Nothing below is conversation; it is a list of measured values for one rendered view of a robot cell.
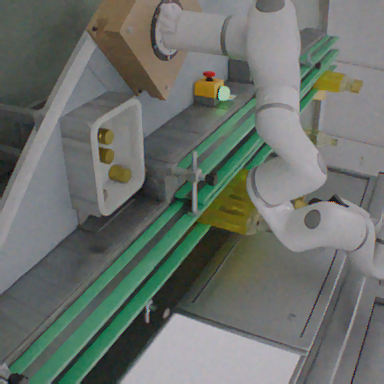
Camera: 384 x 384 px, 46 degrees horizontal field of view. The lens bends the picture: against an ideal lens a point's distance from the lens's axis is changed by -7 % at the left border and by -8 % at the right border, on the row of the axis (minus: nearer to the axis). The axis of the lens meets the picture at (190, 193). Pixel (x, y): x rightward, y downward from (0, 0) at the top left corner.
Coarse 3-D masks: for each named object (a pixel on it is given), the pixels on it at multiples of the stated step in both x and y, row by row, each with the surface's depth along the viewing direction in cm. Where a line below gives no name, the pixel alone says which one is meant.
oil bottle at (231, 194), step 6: (222, 192) 128; (228, 192) 128; (234, 192) 128; (240, 192) 128; (246, 192) 128; (222, 198) 127; (228, 198) 126; (234, 198) 125; (240, 198) 125; (246, 198) 125; (246, 204) 124; (252, 204) 123
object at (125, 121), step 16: (112, 112) 96; (128, 112) 106; (96, 128) 92; (112, 128) 110; (128, 128) 108; (96, 144) 93; (112, 144) 111; (128, 144) 110; (96, 160) 95; (128, 160) 113; (96, 176) 97; (96, 192) 99; (112, 192) 110; (128, 192) 110; (112, 208) 105
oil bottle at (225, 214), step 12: (216, 204) 124; (228, 204) 124; (240, 204) 123; (204, 216) 125; (216, 216) 123; (228, 216) 121; (240, 216) 119; (252, 216) 119; (228, 228) 123; (240, 228) 121; (252, 228) 120
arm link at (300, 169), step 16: (256, 112) 88; (272, 112) 84; (288, 112) 85; (256, 128) 88; (272, 128) 83; (288, 128) 82; (272, 144) 83; (288, 144) 81; (304, 144) 81; (272, 160) 89; (288, 160) 81; (304, 160) 80; (320, 160) 82; (256, 176) 90; (272, 176) 86; (288, 176) 83; (304, 176) 81; (320, 176) 81; (272, 192) 88; (288, 192) 86; (304, 192) 84
